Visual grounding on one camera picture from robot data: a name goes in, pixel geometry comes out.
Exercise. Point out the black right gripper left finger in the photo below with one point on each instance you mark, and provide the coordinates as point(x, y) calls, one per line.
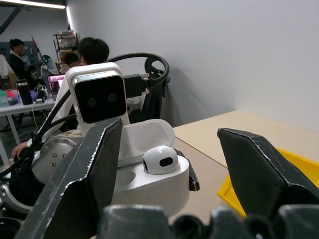
point(74, 179)

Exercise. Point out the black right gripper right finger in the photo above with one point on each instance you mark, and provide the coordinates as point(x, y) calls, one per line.
point(259, 174)

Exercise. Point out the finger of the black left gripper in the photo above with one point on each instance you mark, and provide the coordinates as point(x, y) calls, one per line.
point(194, 180)

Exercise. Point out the white earbud charging case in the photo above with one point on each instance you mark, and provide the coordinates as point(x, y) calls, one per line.
point(154, 190)

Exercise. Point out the white earbud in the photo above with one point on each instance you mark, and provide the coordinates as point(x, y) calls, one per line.
point(155, 154)

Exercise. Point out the yellow plastic bin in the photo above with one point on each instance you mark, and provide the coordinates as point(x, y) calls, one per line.
point(226, 193)

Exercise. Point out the white background table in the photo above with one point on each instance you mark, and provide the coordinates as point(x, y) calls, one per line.
point(22, 108)

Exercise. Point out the laptop with pink screen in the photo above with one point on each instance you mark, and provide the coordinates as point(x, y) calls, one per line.
point(55, 83)

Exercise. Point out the black drink bottle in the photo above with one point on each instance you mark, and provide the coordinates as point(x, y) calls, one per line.
point(25, 93)

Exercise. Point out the green plastic container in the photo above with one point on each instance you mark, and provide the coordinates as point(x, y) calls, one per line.
point(3, 99)

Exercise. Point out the person with dark hair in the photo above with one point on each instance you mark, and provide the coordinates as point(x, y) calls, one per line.
point(71, 58)

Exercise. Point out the seated person in white shirt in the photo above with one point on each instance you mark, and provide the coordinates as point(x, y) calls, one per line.
point(93, 51)

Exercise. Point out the standing person in dark clothes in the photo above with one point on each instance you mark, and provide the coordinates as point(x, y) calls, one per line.
point(18, 62)

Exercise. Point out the black storage shelf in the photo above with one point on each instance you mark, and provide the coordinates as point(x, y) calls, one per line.
point(66, 44)

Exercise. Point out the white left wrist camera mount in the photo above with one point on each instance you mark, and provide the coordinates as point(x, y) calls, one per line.
point(96, 72)

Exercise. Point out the left robot arm with camera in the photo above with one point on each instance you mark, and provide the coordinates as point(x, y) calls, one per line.
point(160, 61)

